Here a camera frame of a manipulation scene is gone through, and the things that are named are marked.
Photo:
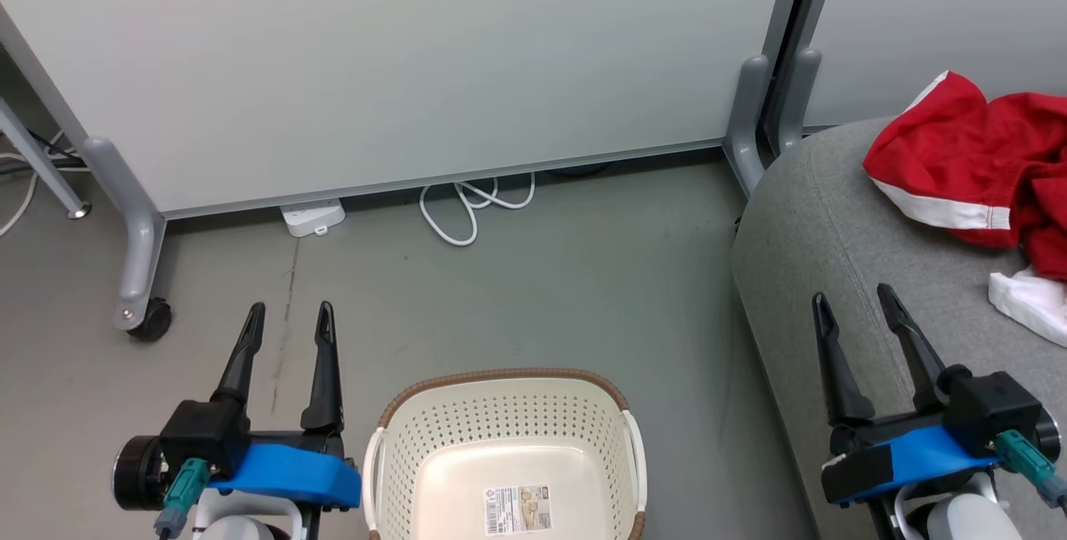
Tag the white partition panel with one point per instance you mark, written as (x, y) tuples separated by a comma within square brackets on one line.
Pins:
[(375, 48), (934, 7)]

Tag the paper label sticker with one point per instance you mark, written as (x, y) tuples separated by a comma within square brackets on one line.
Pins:
[(517, 511)]

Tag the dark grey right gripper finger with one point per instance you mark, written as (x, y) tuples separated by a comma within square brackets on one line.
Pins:
[(842, 382), (921, 365)]

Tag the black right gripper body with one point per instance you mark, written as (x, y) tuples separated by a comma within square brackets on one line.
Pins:
[(992, 407)]

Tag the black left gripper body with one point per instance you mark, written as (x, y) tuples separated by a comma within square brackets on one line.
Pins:
[(204, 432)]

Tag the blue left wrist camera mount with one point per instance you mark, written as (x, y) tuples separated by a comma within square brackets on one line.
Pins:
[(292, 473)]

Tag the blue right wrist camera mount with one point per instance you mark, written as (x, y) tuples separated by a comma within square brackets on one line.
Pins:
[(925, 457)]

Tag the white fluffy garment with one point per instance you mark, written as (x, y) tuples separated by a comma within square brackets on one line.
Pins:
[(1034, 302)]

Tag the white power strip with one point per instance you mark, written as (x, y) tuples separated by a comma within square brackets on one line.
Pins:
[(313, 215)]

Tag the cream perforated laundry basket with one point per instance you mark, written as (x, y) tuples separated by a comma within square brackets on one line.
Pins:
[(467, 432)]

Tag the grey partition leg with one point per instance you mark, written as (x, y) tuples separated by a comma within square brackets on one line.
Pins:
[(800, 98), (142, 248), (746, 123)]

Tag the red garment with white trim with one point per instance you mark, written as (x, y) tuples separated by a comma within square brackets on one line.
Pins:
[(950, 148)]

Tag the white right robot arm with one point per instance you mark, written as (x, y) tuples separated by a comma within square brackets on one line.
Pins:
[(967, 523)]

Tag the grey fabric sofa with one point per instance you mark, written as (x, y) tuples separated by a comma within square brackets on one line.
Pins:
[(817, 223)]

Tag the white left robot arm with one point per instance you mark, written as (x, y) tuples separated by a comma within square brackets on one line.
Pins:
[(250, 527)]

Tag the black caster wheel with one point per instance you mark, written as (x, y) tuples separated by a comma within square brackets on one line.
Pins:
[(154, 322)]

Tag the grey metal stand leg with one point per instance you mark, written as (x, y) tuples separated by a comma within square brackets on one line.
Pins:
[(37, 161)]

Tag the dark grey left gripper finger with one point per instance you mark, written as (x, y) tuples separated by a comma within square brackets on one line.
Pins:
[(240, 365), (325, 382)]

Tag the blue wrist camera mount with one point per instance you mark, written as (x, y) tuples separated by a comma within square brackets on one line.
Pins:
[(292, 473), (925, 457)]

